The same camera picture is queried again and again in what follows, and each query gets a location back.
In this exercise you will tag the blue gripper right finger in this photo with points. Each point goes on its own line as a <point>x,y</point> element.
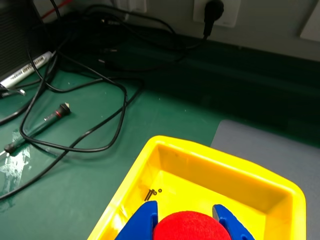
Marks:
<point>235,225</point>

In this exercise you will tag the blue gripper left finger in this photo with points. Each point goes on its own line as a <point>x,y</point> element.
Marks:
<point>142,222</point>

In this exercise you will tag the red foam ball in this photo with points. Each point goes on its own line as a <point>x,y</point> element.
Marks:
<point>192,227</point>

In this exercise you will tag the yellow plastic bin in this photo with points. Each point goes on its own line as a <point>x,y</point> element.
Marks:
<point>225,180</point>

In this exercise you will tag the black screw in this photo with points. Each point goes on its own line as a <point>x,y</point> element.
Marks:
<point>147,195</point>
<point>153,193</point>

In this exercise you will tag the grey mat with NOWROBO print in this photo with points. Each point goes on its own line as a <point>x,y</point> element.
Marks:
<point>262,150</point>

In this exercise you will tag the white whiteboard marker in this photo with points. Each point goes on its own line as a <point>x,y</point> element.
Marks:
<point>25,70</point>

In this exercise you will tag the black computer case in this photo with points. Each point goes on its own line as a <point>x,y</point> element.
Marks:
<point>12,37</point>

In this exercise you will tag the white wall socket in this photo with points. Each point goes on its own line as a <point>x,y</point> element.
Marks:
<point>232,15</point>

